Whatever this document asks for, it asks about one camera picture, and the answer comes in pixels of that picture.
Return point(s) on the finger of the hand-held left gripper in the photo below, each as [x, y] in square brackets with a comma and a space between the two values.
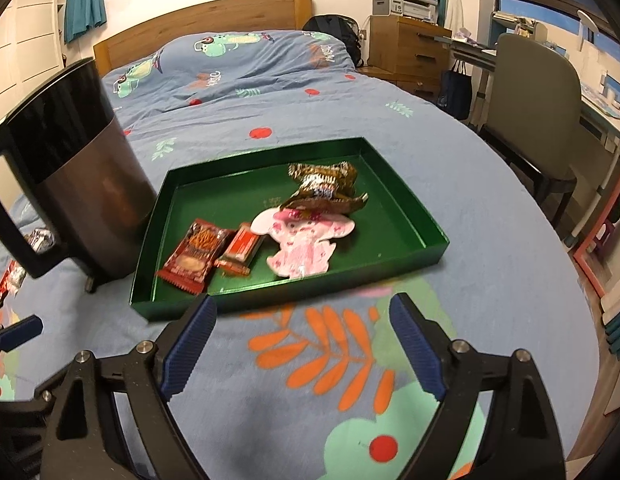
[20, 332]
[20, 420]

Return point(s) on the printed blue blanket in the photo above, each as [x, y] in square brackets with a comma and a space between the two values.
[489, 285]

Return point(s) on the white wardrobe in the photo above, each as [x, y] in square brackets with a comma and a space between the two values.
[25, 35]

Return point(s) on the grey printer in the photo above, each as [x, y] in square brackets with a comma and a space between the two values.
[404, 2]

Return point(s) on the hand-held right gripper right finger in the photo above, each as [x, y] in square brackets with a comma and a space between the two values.
[417, 347]

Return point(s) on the grey chair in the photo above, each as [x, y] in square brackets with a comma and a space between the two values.
[534, 100]

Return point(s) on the pink cartoon-shaped packet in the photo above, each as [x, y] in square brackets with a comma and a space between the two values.
[300, 240]

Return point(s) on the small red snack packet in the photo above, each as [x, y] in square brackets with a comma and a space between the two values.
[240, 247]

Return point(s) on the teal stacked panels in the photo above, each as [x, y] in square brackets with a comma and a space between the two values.
[618, 332]

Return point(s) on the green tray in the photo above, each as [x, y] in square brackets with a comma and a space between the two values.
[379, 230]

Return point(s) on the brown snack packet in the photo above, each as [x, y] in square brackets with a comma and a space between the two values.
[322, 185]

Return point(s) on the wooden drawer cabinet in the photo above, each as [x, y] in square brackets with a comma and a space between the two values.
[404, 50]

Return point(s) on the red-brown biscuit stick packet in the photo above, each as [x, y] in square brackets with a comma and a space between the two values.
[195, 255]

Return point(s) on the wooden headboard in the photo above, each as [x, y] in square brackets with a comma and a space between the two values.
[215, 15]

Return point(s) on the pink step stool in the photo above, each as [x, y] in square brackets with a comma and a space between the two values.
[597, 250]

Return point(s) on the black and bronze kettle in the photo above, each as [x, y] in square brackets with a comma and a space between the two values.
[90, 170]

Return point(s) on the black backpack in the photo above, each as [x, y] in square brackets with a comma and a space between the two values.
[335, 35]

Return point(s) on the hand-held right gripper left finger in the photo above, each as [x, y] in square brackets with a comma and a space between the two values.
[187, 350]

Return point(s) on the dark shopping bag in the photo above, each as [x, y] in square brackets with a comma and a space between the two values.
[454, 90]

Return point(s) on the crinkled cookie snack packet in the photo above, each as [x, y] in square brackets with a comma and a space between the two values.
[40, 240]

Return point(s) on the long red snack packet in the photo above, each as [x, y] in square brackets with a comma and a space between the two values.
[7, 280]

